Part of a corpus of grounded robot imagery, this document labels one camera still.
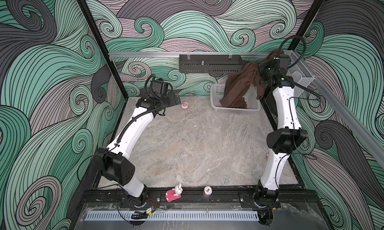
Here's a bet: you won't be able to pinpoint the brown trousers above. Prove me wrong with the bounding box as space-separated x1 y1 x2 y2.
222 62 268 106

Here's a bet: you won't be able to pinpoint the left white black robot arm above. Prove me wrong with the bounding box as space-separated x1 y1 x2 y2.
95 74 181 198

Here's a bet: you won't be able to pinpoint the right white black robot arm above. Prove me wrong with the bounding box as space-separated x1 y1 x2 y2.
254 43 321 205

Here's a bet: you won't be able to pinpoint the small pink white cupcake toy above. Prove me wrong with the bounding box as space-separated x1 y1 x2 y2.
181 101 189 109

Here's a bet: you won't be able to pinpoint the white plastic laundry basket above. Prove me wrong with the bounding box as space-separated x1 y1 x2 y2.
210 84 261 114

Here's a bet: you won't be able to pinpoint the pink card with bunny figure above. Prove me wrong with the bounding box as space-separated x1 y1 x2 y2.
166 183 183 202

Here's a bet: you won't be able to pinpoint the aluminium wall rail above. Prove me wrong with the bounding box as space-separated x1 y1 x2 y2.
109 51 269 58

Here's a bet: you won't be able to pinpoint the clear acrylic wall box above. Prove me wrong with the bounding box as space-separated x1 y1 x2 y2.
284 50 315 88

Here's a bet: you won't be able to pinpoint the black perforated wall tray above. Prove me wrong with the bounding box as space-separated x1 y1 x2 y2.
179 54 244 74

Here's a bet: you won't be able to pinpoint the black front mounting rail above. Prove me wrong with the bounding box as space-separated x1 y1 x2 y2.
81 186 319 209

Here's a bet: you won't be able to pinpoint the white slotted cable duct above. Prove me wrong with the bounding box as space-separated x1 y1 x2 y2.
85 211 259 222

